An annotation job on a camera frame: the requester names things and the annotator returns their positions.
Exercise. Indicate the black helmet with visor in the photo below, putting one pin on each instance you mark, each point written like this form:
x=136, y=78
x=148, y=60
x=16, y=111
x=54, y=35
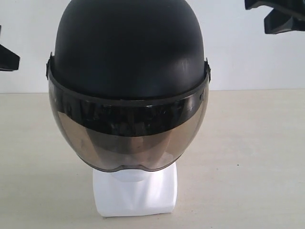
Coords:
x=128, y=82

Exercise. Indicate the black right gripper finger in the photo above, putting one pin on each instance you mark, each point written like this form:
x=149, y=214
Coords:
x=252, y=4
x=285, y=18

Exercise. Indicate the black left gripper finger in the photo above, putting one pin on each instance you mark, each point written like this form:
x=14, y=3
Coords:
x=9, y=61

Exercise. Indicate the white mannequin head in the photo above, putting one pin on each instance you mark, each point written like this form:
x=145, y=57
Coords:
x=132, y=192

